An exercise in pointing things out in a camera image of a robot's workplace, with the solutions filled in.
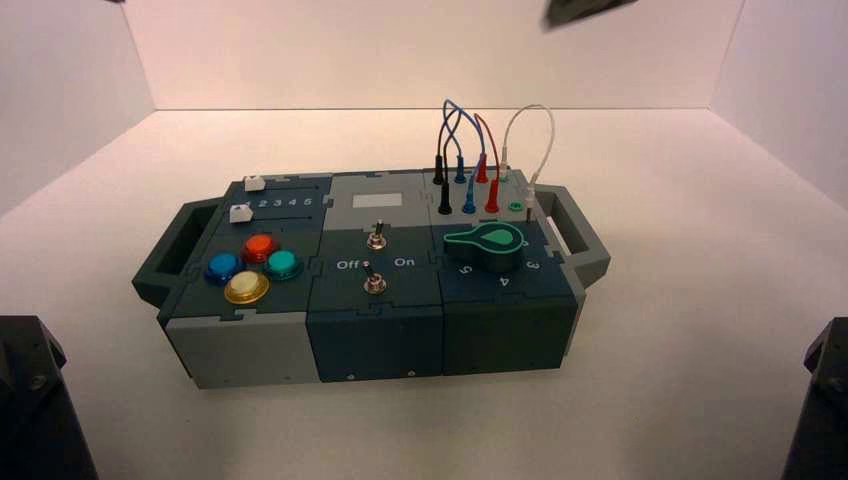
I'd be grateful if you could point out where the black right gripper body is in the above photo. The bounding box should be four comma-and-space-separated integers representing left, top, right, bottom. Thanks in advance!
544, 0, 637, 31

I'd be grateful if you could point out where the green pointer rotary knob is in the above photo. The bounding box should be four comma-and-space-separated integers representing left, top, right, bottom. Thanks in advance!
442, 221, 526, 274

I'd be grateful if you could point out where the grey rectangular display window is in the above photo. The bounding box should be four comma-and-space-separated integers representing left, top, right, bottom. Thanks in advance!
351, 192, 404, 210

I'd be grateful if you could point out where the dark teal grey task box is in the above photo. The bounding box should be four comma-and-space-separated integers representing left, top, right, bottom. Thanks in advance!
131, 168, 612, 391

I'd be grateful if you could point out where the teal round push button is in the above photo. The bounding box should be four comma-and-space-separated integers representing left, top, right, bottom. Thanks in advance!
263, 249, 306, 282

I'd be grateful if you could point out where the red round push button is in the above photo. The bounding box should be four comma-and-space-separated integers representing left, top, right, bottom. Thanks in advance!
239, 233, 277, 266

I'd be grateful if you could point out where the yellow round push button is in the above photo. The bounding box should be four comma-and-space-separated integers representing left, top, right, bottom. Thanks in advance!
223, 270, 272, 306

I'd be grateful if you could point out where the blue round push button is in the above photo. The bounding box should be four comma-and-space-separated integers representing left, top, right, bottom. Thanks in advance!
202, 251, 245, 287

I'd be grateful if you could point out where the white banana plug cable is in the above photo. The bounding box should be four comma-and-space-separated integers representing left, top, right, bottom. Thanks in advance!
501, 103, 556, 223

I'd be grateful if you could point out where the red banana plug cable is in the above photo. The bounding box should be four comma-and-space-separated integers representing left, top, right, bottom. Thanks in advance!
473, 112, 503, 215

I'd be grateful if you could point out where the blue banana plug cable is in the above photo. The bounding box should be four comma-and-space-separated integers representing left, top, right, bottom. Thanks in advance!
442, 99, 484, 215

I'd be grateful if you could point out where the black banana plug cable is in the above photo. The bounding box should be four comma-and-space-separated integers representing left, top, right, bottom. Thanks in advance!
431, 105, 465, 217

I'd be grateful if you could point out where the metal toggle switch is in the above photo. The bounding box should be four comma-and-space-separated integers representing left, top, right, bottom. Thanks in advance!
367, 218, 391, 252
360, 260, 389, 295

